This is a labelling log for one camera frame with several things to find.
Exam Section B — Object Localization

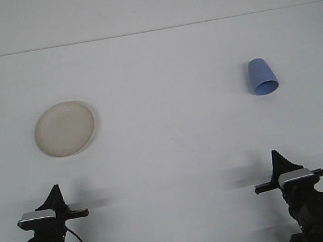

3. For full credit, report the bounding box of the pale round plate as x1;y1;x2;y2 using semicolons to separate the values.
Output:
29;97;104;163

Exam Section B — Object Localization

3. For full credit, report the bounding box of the pale blue cup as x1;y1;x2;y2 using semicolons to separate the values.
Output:
243;56;281;98

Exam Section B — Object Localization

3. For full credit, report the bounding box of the grey gripper camera box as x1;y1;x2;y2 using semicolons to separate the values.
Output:
15;207;58;232
276;166;316;188

